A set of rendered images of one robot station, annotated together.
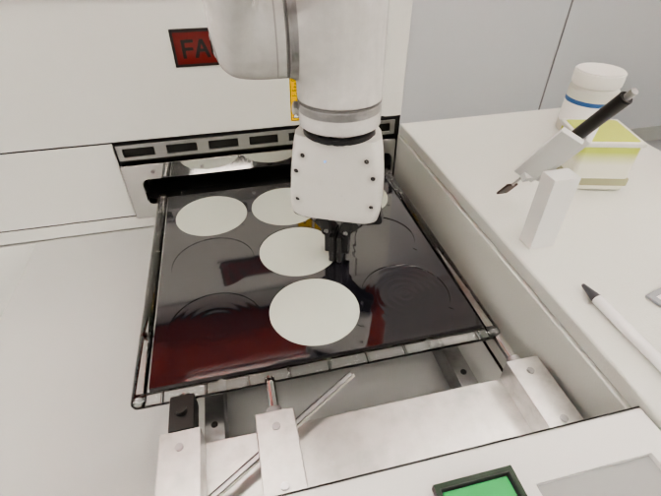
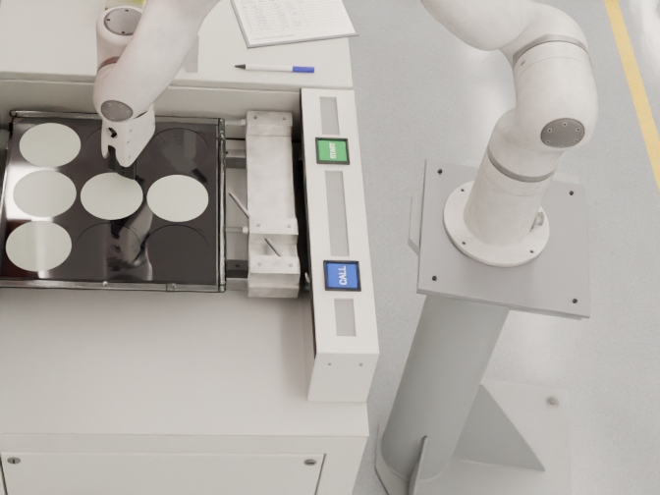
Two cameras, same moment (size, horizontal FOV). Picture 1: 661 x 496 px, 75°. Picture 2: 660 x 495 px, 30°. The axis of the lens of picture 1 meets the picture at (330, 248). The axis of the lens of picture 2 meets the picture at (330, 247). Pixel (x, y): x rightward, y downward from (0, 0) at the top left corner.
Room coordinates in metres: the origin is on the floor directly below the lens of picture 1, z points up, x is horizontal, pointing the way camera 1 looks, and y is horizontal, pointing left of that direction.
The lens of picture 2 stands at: (0.03, 1.31, 2.47)
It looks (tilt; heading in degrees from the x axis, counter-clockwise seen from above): 51 degrees down; 272
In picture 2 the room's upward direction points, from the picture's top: 11 degrees clockwise
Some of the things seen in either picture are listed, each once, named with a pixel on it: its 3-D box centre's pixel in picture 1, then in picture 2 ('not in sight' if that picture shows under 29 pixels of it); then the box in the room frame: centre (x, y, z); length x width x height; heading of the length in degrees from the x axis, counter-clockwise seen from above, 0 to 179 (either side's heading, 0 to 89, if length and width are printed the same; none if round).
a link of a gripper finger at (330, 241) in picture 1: (324, 232); (122, 167); (0.43, 0.01, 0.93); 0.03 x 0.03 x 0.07; 78
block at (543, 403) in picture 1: (541, 401); (269, 123); (0.22, -0.20, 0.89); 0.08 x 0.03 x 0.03; 13
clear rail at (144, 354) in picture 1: (153, 275); (107, 286); (0.39, 0.22, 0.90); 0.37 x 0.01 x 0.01; 13
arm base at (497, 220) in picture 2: not in sight; (508, 190); (-0.21, -0.13, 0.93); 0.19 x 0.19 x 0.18
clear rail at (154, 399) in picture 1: (329, 364); (221, 200); (0.26, 0.00, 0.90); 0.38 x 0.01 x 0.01; 103
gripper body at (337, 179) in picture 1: (338, 166); (126, 121); (0.43, -0.01, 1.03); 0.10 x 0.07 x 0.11; 78
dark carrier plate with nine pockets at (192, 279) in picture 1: (298, 251); (111, 196); (0.44, 0.04, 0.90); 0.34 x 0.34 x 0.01; 13
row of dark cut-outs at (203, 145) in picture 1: (264, 139); not in sight; (0.64, 0.11, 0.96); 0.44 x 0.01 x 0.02; 103
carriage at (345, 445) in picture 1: (369, 457); (270, 205); (0.18, -0.04, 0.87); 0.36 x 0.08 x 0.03; 103
